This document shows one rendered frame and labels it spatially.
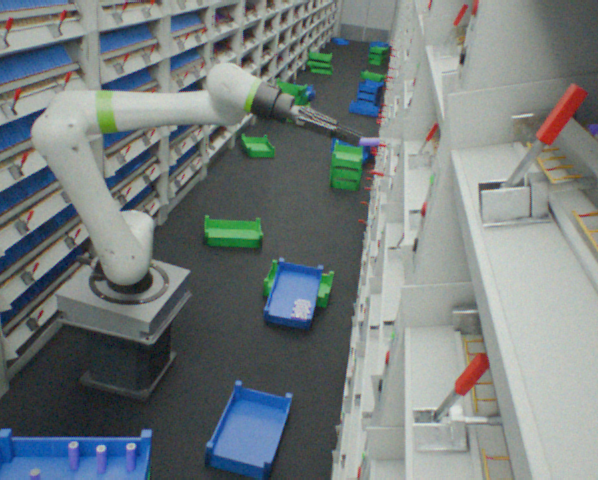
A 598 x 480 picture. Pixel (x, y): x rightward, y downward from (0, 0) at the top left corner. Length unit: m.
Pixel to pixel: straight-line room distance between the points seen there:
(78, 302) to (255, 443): 0.72
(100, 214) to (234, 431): 0.84
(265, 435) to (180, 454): 0.28
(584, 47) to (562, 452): 0.38
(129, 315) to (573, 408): 1.65
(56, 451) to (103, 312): 0.59
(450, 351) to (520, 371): 0.33
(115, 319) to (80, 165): 0.54
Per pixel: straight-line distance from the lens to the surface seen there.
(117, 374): 2.06
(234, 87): 1.50
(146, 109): 1.64
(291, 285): 2.56
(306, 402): 2.10
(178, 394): 2.09
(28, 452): 1.41
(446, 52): 1.04
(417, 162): 1.08
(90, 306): 1.88
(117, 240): 1.63
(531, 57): 0.53
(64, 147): 1.52
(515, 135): 0.52
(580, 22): 0.53
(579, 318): 0.29
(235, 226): 3.14
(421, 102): 1.24
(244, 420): 2.01
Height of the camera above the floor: 1.44
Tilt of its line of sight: 27 degrees down
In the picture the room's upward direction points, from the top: 8 degrees clockwise
